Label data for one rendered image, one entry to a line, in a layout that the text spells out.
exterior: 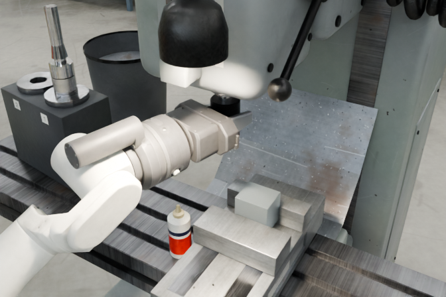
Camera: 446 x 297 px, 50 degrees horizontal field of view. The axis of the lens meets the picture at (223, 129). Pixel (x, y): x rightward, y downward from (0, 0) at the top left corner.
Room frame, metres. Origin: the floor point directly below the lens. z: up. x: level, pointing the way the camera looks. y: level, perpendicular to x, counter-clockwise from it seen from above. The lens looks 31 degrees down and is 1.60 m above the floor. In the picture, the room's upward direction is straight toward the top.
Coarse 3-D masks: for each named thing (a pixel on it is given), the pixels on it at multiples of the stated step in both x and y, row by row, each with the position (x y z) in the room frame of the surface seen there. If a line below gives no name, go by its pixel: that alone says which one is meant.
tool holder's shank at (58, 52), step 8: (48, 8) 0.88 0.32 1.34; (56, 8) 0.89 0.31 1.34; (48, 16) 0.88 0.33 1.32; (56, 16) 0.88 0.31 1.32; (48, 24) 0.88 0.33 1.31; (56, 24) 0.88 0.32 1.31; (48, 32) 0.88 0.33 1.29; (56, 32) 0.88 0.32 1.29; (56, 40) 0.88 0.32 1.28; (56, 48) 0.88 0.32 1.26; (64, 48) 0.89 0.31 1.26; (56, 56) 0.87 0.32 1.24; (64, 56) 0.88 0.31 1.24
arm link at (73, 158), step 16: (112, 128) 0.51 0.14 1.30; (128, 128) 0.51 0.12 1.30; (144, 128) 0.55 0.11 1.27; (64, 144) 0.48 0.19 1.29; (80, 144) 0.47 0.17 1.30; (96, 144) 0.48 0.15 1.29; (112, 144) 0.49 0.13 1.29; (128, 144) 0.51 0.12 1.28; (144, 144) 0.52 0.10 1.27; (64, 160) 0.50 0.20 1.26; (80, 160) 0.46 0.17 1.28; (96, 160) 0.49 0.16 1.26; (112, 160) 0.49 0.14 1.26; (128, 160) 0.49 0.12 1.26; (144, 160) 0.51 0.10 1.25; (160, 160) 0.52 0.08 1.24; (64, 176) 0.49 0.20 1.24; (80, 176) 0.47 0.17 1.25; (96, 176) 0.47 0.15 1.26; (144, 176) 0.51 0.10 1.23; (160, 176) 0.51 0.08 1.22; (80, 192) 0.46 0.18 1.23
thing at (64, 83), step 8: (56, 72) 0.86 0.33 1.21; (64, 72) 0.87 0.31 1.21; (72, 72) 0.88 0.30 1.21; (56, 80) 0.87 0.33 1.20; (64, 80) 0.87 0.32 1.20; (72, 80) 0.88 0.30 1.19; (56, 88) 0.87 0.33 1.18; (64, 88) 0.87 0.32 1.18; (72, 88) 0.87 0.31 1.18; (64, 96) 0.86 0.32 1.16
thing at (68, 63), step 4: (52, 60) 0.89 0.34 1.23; (68, 60) 0.89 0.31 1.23; (72, 60) 0.90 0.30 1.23; (48, 64) 0.88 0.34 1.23; (52, 64) 0.87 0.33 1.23; (56, 64) 0.87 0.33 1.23; (60, 64) 0.87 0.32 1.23; (64, 64) 0.87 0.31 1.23; (68, 64) 0.88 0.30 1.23; (72, 64) 0.89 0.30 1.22; (52, 68) 0.87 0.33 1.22; (56, 68) 0.86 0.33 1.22; (60, 68) 0.87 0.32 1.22; (64, 68) 0.87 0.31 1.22; (68, 68) 0.87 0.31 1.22
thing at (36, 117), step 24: (48, 72) 0.99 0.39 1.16; (24, 96) 0.90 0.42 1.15; (48, 96) 0.87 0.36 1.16; (72, 96) 0.87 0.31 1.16; (96, 96) 0.90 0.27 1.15; (24, 120) 0.89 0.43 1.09; (48, 120) 0.83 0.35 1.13; (72, 120) 0.82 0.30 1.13; (96, 120) 0.87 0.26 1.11; (24, 144) 0.91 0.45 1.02; (48, 144) 0.84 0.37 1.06; (48, 168) 0.86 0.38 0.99
